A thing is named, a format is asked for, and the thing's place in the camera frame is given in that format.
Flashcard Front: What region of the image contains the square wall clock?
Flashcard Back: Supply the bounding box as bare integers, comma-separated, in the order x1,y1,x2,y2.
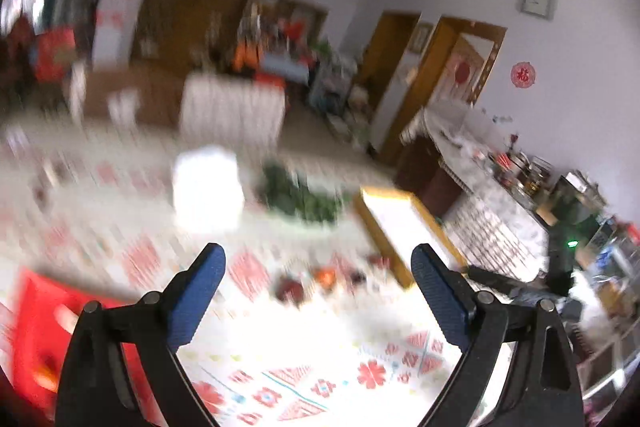
520,0,557,20

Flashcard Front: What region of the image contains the side table with lace cloth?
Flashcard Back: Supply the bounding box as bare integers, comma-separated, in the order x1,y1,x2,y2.
400,104,501,188

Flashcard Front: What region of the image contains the table with checked cloth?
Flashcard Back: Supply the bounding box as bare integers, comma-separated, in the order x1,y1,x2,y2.
260,52,311,85

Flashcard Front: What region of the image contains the red paper-cut wall decoration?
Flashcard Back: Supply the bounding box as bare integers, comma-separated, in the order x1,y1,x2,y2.
510,62,536,88

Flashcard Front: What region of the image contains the framed wall picture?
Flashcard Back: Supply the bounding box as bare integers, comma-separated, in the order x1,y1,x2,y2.
412,23,433,54

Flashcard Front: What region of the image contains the metal shelf rack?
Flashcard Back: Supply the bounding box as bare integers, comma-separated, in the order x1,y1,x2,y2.
312,54,356,112

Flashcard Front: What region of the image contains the patterned tablecloth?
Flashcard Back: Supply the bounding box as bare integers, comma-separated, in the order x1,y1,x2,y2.
0,122,506,427

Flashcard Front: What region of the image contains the tissue box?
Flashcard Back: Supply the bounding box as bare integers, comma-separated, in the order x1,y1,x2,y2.
172,146,245,233

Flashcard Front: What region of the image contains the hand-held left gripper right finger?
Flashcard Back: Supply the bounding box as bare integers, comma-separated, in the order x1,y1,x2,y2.
411,243,586,427

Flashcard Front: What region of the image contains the pile of spinach leaves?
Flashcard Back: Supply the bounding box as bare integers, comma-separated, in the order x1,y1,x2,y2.
260,162,346,224

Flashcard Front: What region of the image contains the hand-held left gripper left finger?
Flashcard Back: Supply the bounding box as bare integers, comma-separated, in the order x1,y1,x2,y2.
54,243,227,427

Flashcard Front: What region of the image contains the gold shallow box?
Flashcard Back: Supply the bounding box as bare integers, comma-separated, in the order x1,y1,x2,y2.
354,187,468,290

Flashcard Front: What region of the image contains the red storage box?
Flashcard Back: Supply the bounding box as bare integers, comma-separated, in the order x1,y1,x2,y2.
10,269,166,423

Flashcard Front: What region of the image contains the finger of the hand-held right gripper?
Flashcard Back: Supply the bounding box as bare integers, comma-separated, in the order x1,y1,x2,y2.
467,267,549,301

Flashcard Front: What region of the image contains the dark red fruit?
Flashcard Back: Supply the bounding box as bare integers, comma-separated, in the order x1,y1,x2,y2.
274,276,306,305

